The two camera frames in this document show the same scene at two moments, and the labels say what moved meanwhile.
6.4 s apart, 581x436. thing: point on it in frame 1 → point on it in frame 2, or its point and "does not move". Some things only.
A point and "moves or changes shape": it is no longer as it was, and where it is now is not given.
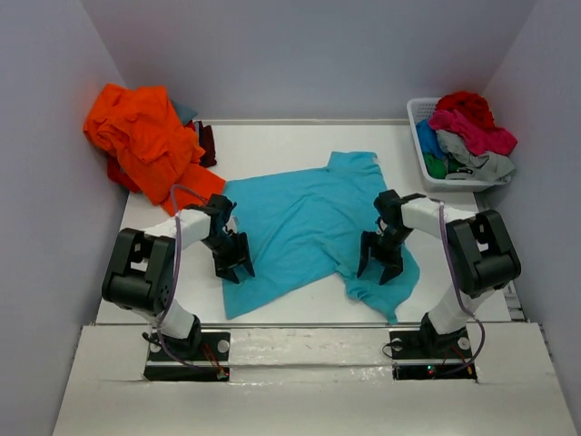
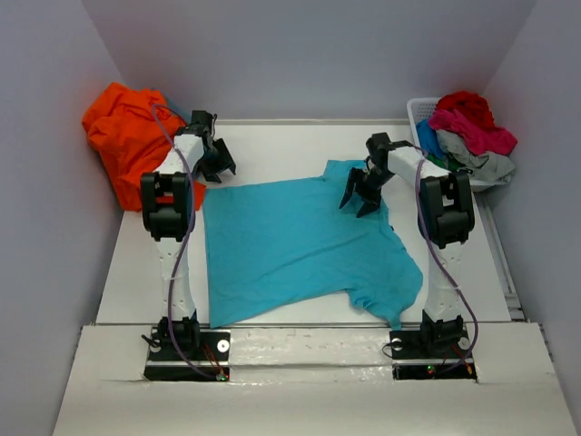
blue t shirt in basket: [428, 140] does not move
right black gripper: [393, 262] → [357, 175]
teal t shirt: [305, 225] moves or changes shape
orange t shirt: [142, 125] moves or changes shape
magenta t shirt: [478, 140] does not move
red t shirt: [472, 106] does not move
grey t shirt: [487, 166] does not move
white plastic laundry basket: [418, 110] does not move
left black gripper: [241, 256] → [225, 162]
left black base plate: [215, 346] does not move
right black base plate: [418, 344] does not move
